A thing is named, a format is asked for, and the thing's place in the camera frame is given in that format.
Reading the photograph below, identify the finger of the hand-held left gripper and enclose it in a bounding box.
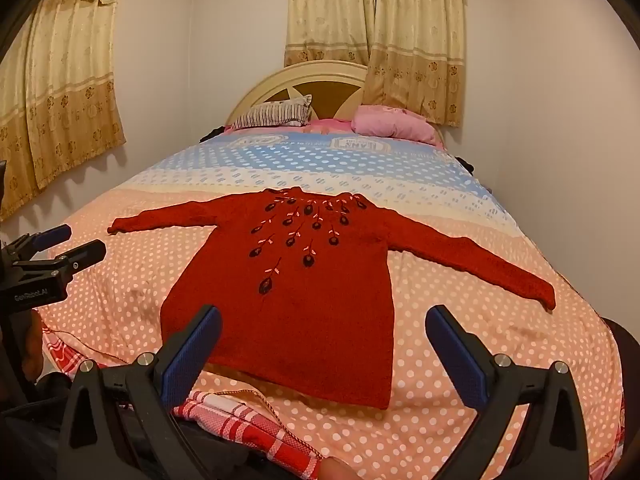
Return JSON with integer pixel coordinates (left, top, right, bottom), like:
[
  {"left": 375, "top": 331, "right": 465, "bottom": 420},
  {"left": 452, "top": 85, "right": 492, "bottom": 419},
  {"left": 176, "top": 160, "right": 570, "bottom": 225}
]
[
  {"left": 9, "top": 224, "right": 72, "bottom": 262},
  {"left": 12, "top": 239, "right": 107, "bottom": 277}
]

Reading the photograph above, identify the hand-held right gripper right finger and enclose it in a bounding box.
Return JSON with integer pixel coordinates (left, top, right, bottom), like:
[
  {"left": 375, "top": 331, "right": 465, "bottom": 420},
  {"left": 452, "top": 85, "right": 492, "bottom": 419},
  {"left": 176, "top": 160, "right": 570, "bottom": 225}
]
[{"left": 425, "top": 304, "right": 591, "bottom": 480}]

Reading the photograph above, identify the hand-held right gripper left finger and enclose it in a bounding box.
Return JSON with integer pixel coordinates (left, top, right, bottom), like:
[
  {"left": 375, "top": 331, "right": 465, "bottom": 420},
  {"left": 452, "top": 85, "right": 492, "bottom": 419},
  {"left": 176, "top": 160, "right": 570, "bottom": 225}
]
[{"left": 57, "top": 304, "right": 223, "bottom": 480}]

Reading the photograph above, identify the red embroidered sweater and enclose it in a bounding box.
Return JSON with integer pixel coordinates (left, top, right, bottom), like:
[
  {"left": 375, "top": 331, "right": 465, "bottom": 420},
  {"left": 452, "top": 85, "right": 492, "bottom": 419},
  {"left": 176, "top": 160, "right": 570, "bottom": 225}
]
[{"left": 107, "top": 186, "right": 557, "bottom": 410}]

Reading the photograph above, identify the polka dot bed blanket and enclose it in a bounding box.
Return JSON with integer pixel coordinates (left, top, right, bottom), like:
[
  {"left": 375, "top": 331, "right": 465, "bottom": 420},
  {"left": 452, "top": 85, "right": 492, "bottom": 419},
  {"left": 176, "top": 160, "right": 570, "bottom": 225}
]
[{"left": 37, "top": 129, "right": 626, "bottom": 480}]

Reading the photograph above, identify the red plaid cloth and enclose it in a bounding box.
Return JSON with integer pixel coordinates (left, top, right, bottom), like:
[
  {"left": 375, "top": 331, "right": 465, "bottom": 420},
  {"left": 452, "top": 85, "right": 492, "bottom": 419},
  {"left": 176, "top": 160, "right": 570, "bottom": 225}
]
[{"left": 41, "top": 325, "right": 331, "bottom": 478}]

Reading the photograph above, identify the wide beige floral curtain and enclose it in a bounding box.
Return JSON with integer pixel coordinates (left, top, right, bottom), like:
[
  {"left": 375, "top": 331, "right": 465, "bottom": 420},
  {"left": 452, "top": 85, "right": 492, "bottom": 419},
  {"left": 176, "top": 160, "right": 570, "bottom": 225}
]
[{"left": 0, "top": 0, "right": 127, "bottom": 222}]

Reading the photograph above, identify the striped pillow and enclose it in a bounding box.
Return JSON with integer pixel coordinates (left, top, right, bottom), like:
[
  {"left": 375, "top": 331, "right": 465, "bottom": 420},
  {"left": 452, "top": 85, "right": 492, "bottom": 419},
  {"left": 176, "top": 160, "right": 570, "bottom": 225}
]
[{"left": 230, "top": 95, "right": 313, "bottom": 131}]

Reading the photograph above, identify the pink pillow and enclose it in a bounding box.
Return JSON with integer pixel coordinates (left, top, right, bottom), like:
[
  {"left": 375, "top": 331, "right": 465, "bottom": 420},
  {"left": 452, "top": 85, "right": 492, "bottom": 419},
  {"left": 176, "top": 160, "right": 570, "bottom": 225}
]
[{"left": 351, "top": 105, "right": 437, "bottom": 144}]

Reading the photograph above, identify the pink bed sheet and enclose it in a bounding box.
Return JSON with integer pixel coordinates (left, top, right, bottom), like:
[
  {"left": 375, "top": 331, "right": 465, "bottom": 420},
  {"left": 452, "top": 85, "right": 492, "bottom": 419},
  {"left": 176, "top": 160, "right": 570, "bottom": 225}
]
[{"left": 222, "top": 117, "right": 446, "bottom": 150}]

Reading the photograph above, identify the cream wooden headboard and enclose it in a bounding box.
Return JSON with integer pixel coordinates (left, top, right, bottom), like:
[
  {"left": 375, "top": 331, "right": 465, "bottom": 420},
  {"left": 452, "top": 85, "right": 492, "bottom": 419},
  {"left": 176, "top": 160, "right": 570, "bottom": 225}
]
[{"left": 226, "top": 60, "right": 446, "bottom": 146}]

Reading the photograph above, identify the long beige floral curtain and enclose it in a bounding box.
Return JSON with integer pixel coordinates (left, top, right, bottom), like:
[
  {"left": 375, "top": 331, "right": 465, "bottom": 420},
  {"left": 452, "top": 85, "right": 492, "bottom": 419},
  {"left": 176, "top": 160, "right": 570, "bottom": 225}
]
[{"left": 361, "top": 0, "right": 467, "bottom": 128}]

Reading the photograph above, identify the narrow beige floral curtain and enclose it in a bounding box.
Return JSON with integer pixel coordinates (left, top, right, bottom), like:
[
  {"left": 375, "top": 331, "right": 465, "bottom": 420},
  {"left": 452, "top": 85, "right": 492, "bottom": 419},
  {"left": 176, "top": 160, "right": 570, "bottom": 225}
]
[{"left": 284, "top": 0, "right": 377, "bottom": 68}]

